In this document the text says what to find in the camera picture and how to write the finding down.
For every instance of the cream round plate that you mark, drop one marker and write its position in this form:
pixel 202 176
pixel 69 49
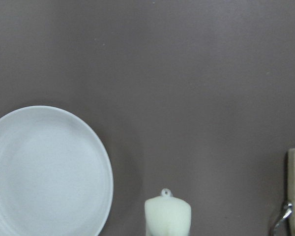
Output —
pixel 55 175

